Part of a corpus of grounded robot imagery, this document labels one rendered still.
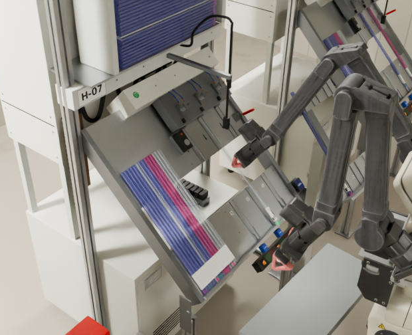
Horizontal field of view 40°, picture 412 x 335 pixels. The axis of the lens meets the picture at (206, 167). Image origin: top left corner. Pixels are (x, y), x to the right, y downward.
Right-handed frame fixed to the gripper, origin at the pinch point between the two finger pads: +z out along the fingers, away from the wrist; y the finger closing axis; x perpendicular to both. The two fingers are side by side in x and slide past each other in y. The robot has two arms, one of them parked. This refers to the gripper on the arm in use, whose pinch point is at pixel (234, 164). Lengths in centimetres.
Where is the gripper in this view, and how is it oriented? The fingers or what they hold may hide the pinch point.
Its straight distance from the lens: 220.2
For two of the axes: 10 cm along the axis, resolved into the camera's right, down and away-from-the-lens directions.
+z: -5.2, 4.2, 7.4
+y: -5.8, 4.6, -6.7
